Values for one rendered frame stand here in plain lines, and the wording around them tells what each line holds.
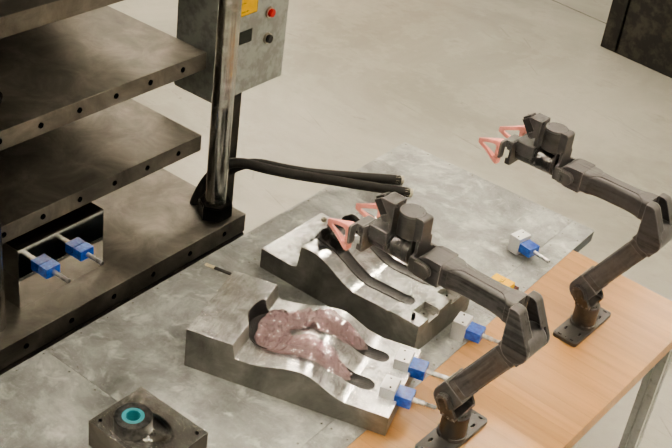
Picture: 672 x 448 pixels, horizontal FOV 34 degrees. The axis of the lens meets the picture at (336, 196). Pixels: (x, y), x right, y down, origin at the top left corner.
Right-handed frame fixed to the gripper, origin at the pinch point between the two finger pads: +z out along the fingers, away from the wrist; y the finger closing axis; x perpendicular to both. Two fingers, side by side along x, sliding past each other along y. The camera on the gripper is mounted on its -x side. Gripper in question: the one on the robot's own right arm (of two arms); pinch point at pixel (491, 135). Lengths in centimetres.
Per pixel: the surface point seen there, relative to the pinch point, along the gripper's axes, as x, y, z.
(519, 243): 36.0, -13.6, -8.5
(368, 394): 35, 69, -20
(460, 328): 36, 31, -19
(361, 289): 32, 43, 4
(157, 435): 35, 112, 3
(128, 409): 29, 115, 8
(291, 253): 34, 43, 28
